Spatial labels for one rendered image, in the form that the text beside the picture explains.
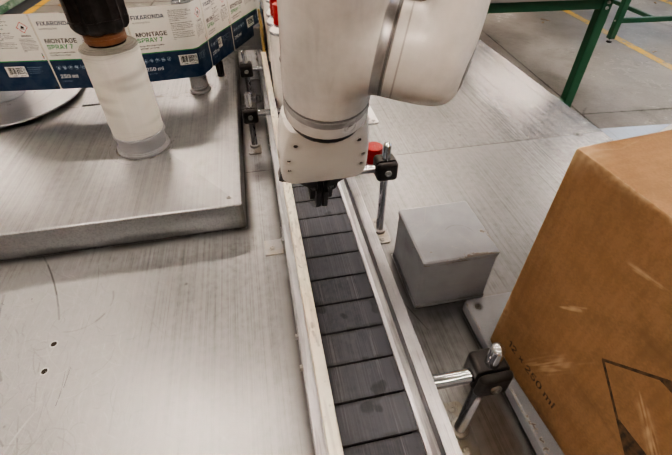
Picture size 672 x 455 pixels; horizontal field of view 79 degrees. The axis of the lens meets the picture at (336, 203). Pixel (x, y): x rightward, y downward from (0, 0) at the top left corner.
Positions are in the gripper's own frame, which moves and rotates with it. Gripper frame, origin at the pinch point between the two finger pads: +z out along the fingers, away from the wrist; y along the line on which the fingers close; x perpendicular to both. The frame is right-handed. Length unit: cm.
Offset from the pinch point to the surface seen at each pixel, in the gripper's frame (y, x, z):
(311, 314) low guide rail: 3.9, 17.0, -3.2
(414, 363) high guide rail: -3.5, 24.4, -10.9
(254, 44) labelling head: 6, -64, 28
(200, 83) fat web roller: 19, -42, 20
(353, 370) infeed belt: 0.5, 23.1, -1.7
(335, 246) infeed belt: -1.1, 6.6, 4.3
